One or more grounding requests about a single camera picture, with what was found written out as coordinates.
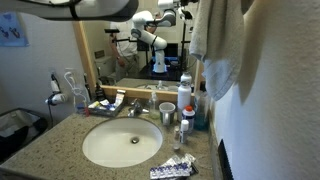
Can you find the white terry towel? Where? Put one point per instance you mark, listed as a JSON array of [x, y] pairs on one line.
[[216, 40]]

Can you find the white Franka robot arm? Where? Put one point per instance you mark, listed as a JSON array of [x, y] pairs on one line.
[[66, 8]]

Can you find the clear soap dispenser bottle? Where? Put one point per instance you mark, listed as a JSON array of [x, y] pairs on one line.
[[154, 110]]

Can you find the tall white bottle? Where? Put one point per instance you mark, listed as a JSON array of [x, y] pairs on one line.
[[184, 96]]

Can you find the grey ceramic mug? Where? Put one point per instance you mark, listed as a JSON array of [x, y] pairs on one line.
[[166, 115]]

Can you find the chrome faucet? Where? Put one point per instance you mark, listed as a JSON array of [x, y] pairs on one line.
[[135, 108]]

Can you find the white can orange cap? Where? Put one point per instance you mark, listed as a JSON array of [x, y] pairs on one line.
[[188, 116]]

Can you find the white toothpaste tube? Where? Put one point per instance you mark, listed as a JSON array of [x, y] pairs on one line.
[[119, 98]]

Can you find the blue mouthwash bottle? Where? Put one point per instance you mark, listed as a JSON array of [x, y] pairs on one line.
[[201, 113]]

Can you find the small white bottle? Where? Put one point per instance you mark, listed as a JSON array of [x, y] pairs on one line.
[[184, 131]]

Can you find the small clear bottle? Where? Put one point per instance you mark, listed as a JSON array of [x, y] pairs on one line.
[[176, 140]]

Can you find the dark glass bottle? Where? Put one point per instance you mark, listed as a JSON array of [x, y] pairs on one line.
[[100, 95]]

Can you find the toiletries tray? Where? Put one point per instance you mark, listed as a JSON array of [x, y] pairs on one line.
[[103, 111]]

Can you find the white oval sink basin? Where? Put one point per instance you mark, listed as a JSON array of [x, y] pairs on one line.
[[113, 146]]

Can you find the small red tube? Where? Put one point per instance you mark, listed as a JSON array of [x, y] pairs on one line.
[[86, 111]]

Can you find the white hair dryer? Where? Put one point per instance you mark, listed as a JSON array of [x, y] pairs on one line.
[[56, 98]]

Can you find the wood framed wall mirror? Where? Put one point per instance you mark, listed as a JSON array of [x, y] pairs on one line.
[[140, 92]]

